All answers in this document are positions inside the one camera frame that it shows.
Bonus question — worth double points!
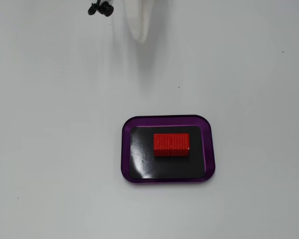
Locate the purple tray with black base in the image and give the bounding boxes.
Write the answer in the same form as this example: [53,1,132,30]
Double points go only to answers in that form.
[121,115,216,185]

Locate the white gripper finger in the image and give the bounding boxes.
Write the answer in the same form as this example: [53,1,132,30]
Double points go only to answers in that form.
[124,0,153,45]

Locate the red studded rectangular block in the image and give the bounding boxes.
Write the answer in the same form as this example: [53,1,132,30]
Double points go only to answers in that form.
[153,133,190,157]

